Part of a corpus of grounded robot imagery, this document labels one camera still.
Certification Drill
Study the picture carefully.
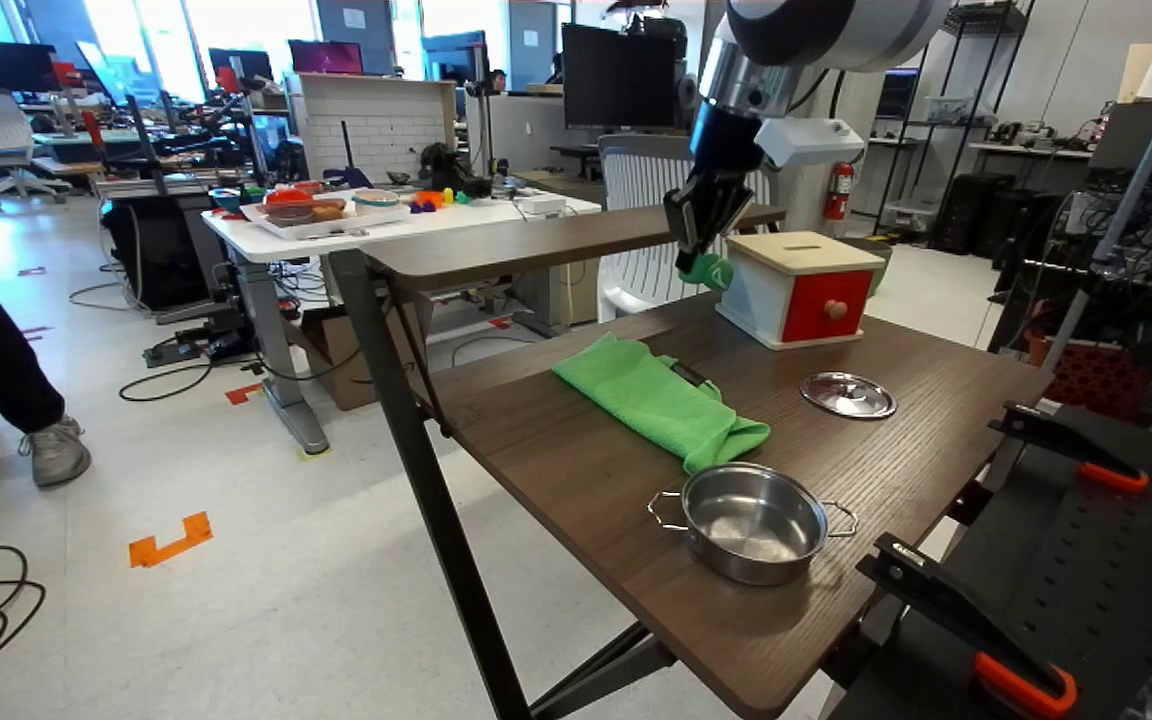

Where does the cardboard box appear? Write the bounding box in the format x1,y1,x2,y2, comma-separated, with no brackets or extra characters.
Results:
302,302,388,410

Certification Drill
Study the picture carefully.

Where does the wooden box with red drawer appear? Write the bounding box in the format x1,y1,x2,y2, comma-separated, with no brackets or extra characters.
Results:
714,229,889,353

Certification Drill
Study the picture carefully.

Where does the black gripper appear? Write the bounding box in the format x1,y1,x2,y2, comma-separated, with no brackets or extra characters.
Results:
660,98,770,275

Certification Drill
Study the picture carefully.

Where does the black clamp with orange handle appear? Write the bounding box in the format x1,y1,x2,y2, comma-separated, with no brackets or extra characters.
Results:
856,532,1084,720
991,400,1152,499

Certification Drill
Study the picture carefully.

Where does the orange object on desk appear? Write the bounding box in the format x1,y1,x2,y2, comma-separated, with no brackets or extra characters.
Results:
259,180,353,229

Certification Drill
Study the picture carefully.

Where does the grey sneaker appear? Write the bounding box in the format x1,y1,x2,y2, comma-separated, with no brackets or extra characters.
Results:
18,415,97,491

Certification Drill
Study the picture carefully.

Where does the steel pot lid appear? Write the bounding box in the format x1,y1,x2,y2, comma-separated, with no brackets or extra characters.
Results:
800,369,899,422

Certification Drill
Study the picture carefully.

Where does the black computer monitor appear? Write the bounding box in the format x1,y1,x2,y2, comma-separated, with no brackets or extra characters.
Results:
559,17,695,137

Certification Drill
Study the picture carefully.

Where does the green cloth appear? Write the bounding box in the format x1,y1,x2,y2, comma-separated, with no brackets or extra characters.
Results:
548,330,778,478

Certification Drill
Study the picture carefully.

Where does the dark wooden side table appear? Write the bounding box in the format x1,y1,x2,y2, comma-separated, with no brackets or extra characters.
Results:
358,201,790,289

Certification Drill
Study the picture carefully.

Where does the grey metal pole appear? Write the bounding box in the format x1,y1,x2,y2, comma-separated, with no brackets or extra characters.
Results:
1039,12,1152,379

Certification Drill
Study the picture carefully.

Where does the red fire extinguisher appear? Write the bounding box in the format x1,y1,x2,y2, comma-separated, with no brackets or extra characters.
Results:
822,159,859,222

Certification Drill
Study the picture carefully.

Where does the small steel pot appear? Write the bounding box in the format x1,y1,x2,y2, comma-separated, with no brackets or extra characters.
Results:
645,461,865,593

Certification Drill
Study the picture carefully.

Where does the black power cable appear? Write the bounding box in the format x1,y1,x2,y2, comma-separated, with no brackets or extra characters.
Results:
117,330,263,407

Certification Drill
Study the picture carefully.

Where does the red crate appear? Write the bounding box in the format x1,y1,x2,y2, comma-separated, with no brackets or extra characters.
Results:
1044,337,1152,422

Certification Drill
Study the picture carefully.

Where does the orange floor marker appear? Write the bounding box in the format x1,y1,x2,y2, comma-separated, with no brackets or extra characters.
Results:
125,507,215,572

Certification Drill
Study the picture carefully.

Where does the black perforated board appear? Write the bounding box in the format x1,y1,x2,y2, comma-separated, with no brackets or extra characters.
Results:
826,410,1152,720

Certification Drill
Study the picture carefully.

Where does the white desk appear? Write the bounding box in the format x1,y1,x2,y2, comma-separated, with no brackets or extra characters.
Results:
201,185,606,461

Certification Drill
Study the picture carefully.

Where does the white partition panel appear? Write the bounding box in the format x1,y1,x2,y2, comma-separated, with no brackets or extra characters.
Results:
298,71,460,188

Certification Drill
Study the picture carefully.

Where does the green and yellow plush toy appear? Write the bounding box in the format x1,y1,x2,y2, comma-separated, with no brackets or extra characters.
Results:
676,250,741,297

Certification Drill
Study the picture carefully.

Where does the table leg frame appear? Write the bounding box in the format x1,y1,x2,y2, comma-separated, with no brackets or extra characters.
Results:
327,248,680,720

